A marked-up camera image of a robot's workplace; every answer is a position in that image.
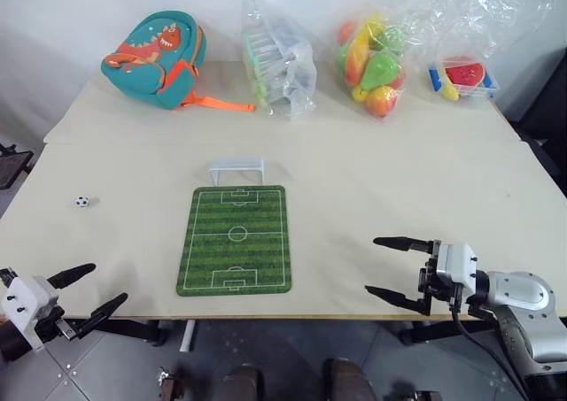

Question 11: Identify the yellow toy banana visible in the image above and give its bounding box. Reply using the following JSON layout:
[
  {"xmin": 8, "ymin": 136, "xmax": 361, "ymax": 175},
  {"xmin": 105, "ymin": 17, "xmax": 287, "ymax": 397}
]
[{"xmin": 439, "ymin": 81, "xmax": 461, "ymax": 103}]

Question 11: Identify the clear bag of test tubes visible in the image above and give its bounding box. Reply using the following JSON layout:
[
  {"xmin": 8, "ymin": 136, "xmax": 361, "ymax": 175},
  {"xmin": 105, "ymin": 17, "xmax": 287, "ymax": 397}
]
[{"xmin": 240, "ymin": 0, "xmax": 320, "ymax": 121}]

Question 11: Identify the green test tube rack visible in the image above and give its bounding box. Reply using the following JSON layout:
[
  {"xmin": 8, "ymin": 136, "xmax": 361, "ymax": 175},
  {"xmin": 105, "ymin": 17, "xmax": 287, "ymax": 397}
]
[{"xmin": 241, "ymin": 24, "xmax": 272, "ymax": 111}]

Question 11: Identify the small dark rusty part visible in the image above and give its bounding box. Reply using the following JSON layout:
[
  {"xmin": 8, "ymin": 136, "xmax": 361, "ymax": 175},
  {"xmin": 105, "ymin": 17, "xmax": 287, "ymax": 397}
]
[{"xmin": 157, "ymin": 366, "xmax": 188, "ymax": 401}]

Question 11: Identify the white table leg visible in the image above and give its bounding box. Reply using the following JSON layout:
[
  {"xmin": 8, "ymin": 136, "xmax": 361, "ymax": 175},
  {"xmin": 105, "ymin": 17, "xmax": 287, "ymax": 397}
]
[{"xmin": 179, "ymin": 320, "xmax": 198, "ymax": 354}]

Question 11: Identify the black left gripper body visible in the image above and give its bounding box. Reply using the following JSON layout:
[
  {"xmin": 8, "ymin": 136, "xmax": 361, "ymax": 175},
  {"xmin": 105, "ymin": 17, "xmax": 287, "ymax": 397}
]
[{"xmin": 34, "ymin": 305, "xmax": 86, "ymax": 343}]

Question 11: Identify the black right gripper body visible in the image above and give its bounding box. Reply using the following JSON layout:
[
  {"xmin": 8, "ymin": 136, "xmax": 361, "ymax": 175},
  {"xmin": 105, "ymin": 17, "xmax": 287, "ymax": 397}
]
[{"xmin": 416, "ymin": 239, "xmax": 462, "ymax": 317}]

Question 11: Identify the red yellow toy peach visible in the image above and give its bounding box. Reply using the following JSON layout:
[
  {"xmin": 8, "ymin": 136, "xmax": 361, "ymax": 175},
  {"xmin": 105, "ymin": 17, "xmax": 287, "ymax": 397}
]
[{"xmin": 365, "ymin": 85, "xmax": 400, "ymax": 120}]

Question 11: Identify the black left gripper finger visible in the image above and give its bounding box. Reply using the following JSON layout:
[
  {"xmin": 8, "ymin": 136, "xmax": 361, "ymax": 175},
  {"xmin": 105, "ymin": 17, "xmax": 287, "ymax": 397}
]
[
  {"xmin": 46, "ymin": 263, "xmax": 97, "ymax": 289},
  {"xmin": 76, "ymin": 292, "xmax": 129, "ymax": 338}
]

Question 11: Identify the black furniture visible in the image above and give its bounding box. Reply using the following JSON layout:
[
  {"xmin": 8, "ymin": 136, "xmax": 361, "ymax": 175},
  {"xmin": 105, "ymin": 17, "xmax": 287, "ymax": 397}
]
[{"xmin": 499, "ymin": 46, "xmax": 567, "ymax": 186}]

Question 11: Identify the yellow toy lemon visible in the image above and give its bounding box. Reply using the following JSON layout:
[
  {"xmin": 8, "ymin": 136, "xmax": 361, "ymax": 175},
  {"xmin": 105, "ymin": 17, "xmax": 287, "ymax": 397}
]
[{"xmin": 357, "ymin": 14, "xmax": 387, "ymax": 43}]

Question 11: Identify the red toy watermelon slice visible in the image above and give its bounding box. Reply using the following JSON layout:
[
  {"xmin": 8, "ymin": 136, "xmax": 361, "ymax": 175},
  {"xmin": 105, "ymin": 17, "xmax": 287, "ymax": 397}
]
[{"xmin": 444, "ymin": 62, "xmax": 486, "ymax": 86}]

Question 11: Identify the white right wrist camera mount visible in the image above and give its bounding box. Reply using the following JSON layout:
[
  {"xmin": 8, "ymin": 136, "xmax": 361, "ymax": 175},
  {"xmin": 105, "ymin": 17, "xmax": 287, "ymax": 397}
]
[{"xmin": 433, "ymin": 241, "xmax": 480, "ymax": 308}]

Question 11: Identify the orange yellow toy mango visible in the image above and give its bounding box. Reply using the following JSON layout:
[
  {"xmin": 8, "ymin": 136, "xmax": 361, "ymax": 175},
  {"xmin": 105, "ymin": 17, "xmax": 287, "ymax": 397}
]
[{"xmin": 345, "ymin": 36, "xmax": 371, "ymax": 88}]

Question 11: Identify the green soccer field mat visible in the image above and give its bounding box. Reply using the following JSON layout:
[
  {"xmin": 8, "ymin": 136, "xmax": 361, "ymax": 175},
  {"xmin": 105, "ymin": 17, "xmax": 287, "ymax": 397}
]
[{"xmin": 175, "ymin": 184, "xmax": 294, "ymax": 298}]

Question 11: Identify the small grey toy goal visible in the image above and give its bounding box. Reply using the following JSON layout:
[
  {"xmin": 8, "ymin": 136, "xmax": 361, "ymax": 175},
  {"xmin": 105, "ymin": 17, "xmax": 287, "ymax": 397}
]
[{"xmin": 206, "ymin": 157, "xmax": 267, "ymax": 187}]

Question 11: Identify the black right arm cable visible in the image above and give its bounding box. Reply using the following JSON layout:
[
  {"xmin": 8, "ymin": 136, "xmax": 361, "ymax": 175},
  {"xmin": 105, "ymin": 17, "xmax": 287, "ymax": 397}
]
[{"xmin": 448, "ymin": 305, "xmax": 535, "ymax": 401}]

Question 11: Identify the clear bag of toy fruit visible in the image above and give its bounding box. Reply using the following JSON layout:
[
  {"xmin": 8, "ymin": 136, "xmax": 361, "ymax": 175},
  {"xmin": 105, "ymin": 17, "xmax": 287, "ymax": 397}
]
[{"xmin": 332, "ymin": 12, "xmax": 411, "ymax": 120}]

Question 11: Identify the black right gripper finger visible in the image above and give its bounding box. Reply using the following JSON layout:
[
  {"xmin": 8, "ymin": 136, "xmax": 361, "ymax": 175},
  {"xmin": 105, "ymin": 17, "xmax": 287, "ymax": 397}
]
[
  {"xmin": 372, "ymin": 235, "xmax": 434, "ymax": 255},
  {"xmin": 363, "ymin": 284, "xmax": 434, "ymax": 317}
]

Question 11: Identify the teal dinosaur backpack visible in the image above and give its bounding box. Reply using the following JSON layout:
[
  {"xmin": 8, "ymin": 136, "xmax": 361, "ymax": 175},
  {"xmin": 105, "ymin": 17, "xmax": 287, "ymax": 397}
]
[{"xmin": 100, "ymin": 10, "xmax": 258, "ymax": 113}]

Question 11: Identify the green toy pear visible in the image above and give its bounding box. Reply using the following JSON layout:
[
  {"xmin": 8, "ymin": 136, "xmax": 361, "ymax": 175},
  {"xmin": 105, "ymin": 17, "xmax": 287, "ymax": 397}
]
[{"xmin": 360, "ymin": 51, "xmax": 402, "ymax": 92}]

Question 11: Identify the black mesh chair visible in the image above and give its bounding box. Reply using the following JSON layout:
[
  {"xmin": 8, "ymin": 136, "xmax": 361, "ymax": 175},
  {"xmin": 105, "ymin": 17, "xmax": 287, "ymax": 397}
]
[{"xmin": 0, "ymin": 143, "xmax": 35, "ymax": 190}]

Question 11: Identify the red toy tomato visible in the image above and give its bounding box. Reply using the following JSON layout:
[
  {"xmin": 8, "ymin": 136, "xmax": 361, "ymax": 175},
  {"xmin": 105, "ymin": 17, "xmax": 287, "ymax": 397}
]
[{"xmin": 338, "ymin": 20, "xmax": 358, "ymax": 44}]

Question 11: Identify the dark rounded shape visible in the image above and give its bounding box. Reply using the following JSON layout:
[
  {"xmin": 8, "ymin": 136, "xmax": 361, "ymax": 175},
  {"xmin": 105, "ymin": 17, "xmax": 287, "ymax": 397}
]
[
  {"xmin": 322, "ymin": 358, "xmax": 378, "ymax": 401},
  {"xmin": 220, "ymin": 364, "xmax": 263, "ymax": 401}
]

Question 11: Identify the large clear plastic bag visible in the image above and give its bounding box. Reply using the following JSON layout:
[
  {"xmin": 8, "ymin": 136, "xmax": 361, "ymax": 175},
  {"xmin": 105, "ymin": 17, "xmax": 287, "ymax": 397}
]
[{"xmin": 409, "ymin": 0, "xmax": 555, "ymax": 106}]

